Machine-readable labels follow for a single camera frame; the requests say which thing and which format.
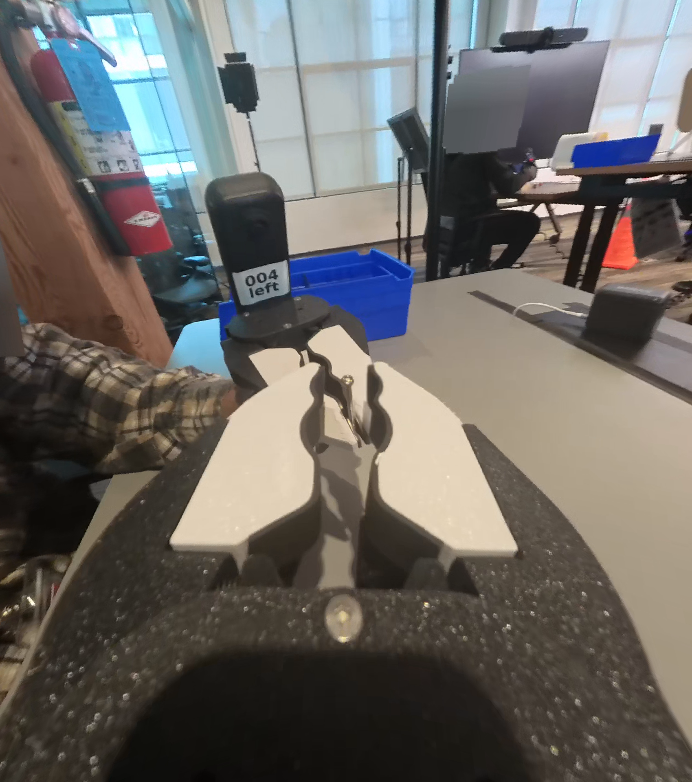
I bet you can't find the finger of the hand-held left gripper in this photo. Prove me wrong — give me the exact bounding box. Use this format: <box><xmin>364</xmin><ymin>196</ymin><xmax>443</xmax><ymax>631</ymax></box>
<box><xmin>308</xmin><ymin>324</ymin><xmax>373</xmax><ymax>376</ymax></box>
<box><xmin>252</xmin><ymin>347</ymin><xmax>322</xmax><ymax>392</ymax></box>

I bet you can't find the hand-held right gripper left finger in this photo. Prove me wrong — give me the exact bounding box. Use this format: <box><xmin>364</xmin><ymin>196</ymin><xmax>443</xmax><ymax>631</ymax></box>
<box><xmin>170</xmin><ymin>360</ymin><xmax>331</xmax><ymax>584</ymax></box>

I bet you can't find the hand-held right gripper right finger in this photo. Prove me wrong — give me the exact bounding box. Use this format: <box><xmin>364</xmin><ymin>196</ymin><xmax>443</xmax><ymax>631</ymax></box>
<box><xmin>358</xmin><ymin>362</ymin><xmax>518</xmax><ymax>584</ymax></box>

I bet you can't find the blue plastic bin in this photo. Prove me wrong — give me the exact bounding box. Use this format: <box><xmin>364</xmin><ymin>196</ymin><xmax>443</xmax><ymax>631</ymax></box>
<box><xmin>219</xmin><ymin>247</ymin><xmax>415</xmax><ymax>344</ymax></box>

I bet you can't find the silver bolt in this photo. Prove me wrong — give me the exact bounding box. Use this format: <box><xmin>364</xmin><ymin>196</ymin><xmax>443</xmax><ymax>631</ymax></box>
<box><xmin>340</xmin><ymin>373</ymin><xmax>366</xmax><ymax>448</ymax></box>

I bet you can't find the person's left forearm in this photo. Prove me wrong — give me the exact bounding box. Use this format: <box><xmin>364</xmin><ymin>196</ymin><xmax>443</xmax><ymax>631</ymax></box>
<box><xmin>0</xmin><ymin>323</ymin><xmax>238</xmax><ymax>477</ymax></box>

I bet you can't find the black office chair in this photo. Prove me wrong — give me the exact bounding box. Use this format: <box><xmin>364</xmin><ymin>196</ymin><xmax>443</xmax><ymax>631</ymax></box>
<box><xmin>153</xmin><ymin>253</ymin><xmax>220</xmax><ymax>306</ymax></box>

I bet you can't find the red fire extinguisher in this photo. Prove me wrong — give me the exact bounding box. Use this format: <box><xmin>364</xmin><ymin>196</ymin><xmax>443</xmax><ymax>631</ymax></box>
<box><xmin>0</xmin><ymin>0</ymin><xmax>174</xmax><ymax>257</ymax></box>

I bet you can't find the black light panel on stand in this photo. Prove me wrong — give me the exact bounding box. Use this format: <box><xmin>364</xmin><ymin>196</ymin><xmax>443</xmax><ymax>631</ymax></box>
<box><xmin>217</xmin><ymin>52</ymin><xmax>262</xmax><ymax>175</ymax></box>

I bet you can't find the black panel on tripod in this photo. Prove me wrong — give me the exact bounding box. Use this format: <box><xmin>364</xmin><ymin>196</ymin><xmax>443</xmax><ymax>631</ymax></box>
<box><xmin>387</xmin><ymin>108</ymin><xmax>432</xmax><ymax>266</ymax></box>

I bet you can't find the blue paper tag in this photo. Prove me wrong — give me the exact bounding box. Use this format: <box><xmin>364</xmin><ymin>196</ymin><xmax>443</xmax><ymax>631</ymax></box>
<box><xmin>51</xmin><ymin>35</ymin><xmax>132</xmax><ymax>134</ymax></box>

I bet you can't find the black pole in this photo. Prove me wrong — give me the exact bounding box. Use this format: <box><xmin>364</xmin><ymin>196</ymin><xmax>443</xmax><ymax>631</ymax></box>
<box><xmin>433</xmin><ymin>0</ymin><xmax>452</xmax><ymax>282</ymax></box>

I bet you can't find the black power adapter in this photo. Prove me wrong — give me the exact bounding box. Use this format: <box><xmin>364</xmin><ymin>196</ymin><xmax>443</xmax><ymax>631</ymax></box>
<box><xmin>583</xmin><ymin>283</ymin><xmax>675</xmax><ymax>342</ymax></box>

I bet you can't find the white box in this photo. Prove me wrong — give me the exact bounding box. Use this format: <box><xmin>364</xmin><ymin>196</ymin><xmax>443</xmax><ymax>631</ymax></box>
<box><xmin>550</xmin><ymin>131</ymin><xmax>609</xmax><ymax>170</ymax></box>

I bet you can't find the orange traffic cone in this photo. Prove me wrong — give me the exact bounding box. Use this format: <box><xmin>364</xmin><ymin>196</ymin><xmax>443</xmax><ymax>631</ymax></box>
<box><xmin>601</xmin><ymin>202</ymin><xmax>640</xmax><ymax>270</ymax></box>

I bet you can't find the wooden office desk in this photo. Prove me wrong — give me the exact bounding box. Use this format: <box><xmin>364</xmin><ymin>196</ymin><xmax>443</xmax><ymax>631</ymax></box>
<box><xmin>505</xmin><ymin>153</ymin><xmax>692</xmax><ymax>291</ymax></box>

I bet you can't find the flat blue box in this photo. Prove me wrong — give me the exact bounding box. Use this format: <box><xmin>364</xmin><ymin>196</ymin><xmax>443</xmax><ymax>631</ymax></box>
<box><xmin>571</xmin><ymin>134</ymin><xmax>662</xmax><ymax>168</ymax></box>

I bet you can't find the large black monitor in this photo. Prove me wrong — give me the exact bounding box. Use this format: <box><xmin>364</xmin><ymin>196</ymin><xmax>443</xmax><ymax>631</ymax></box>
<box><xmin>453</xmin><ymin>41</ymin><xmax>611</xmax><ymax>161</ymax></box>

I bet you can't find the black webcam bar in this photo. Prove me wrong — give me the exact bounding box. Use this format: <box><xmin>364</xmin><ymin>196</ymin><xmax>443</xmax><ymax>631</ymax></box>
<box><xmin>491</xmin><ymin>27</ymin><xmax>590</xmax><ymax>53</ymax></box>

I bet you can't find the wooden post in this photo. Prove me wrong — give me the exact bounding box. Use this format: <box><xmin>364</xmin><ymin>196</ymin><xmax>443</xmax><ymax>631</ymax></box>
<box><xmin>0</xmin><ymin>0</ymin><xmax>174</xmax><ymax>367</ymax></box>

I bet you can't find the white cable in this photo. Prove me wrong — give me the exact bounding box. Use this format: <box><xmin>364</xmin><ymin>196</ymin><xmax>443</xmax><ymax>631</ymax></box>
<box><xmin>511</xmin><ymin>302</ymin><xmax>592</xmax><ymax>320</ymax></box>

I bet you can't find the black table cable tray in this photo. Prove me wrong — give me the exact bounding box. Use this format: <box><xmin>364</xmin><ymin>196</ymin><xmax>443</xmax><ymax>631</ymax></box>
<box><xmin>468</xmin><ymin>288</ymin><xmax>692</xmax><ymax>416</ymax></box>

